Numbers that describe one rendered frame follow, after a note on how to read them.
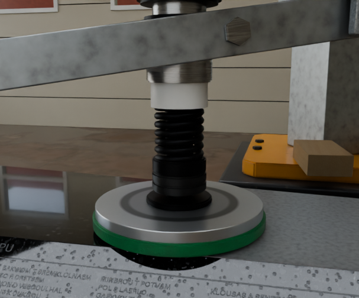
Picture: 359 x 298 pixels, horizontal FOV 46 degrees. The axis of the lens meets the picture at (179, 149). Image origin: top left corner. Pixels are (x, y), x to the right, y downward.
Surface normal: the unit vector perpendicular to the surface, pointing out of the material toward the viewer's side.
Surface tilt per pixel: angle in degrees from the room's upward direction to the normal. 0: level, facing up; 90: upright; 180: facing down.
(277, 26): 90
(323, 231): 0
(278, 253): 0
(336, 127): 90
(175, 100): 90
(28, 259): 45
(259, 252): 0
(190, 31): 90
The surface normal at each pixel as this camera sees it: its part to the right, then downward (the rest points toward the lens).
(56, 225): 0.00, -0.98
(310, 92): -0.96, 0.05
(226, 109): -0.22, 0.19
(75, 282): -0.15, -0.56
